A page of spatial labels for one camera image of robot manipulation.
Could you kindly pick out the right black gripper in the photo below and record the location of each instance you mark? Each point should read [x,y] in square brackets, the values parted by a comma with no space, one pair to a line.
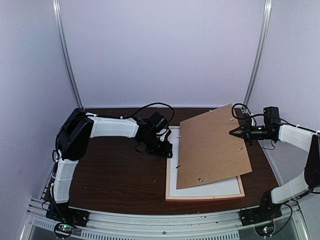
[246,133]

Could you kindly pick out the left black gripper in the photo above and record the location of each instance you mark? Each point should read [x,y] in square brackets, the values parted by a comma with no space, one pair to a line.
[164,151]

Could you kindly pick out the brown backing board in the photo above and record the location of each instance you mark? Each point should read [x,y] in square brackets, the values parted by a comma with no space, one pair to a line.
[208,151]

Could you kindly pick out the white mat board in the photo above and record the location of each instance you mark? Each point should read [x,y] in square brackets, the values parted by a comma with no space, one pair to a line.
[207,190]

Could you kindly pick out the pink wooden picture frame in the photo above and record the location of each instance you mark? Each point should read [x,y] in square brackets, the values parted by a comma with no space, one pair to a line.
[200,197]

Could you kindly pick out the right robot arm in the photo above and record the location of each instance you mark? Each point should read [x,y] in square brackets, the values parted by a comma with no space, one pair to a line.
[303,138]

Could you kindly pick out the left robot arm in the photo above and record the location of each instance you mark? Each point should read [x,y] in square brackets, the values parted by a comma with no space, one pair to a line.
[73,137]

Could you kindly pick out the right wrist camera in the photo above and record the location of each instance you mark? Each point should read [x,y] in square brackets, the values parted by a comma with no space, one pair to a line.
[247,115]

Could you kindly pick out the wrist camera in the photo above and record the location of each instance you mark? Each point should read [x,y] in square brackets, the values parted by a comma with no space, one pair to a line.
[165,135]
[247,115]

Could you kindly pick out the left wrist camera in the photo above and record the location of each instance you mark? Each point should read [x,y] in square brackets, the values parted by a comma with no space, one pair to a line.
[165,135]

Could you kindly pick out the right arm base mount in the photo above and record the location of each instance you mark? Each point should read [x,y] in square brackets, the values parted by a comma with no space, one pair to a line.
[262,216]

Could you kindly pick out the front aluminium rail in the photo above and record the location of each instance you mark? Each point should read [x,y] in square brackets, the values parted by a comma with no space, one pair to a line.
[224,225]

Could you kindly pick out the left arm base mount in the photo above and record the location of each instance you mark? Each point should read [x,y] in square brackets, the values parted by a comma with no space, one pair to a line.
[67,218]

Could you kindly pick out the right aluminium corner post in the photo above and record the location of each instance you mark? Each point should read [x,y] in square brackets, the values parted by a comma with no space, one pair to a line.
[263,35]

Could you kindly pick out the aluminium corner post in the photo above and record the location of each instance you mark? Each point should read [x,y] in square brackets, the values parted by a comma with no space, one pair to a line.
[263,35]
[65,53]

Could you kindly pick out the left aluminium corner post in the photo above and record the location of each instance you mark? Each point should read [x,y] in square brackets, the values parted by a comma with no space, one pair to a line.
[65,53]

